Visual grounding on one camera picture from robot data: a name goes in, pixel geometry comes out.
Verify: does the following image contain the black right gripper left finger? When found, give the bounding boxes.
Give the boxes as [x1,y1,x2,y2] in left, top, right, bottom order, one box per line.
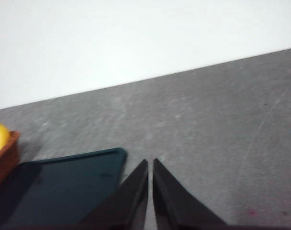
[73,159,149,230]

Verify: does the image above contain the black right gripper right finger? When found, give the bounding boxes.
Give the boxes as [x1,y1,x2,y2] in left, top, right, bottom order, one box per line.
[152,158,235,230]

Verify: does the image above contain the dark rectangular tray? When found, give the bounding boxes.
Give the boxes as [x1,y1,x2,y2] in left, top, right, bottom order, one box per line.
[0,148,128,230]

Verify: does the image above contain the brown wicker basket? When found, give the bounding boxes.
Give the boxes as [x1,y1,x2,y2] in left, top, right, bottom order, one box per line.
[0,116,21,192]

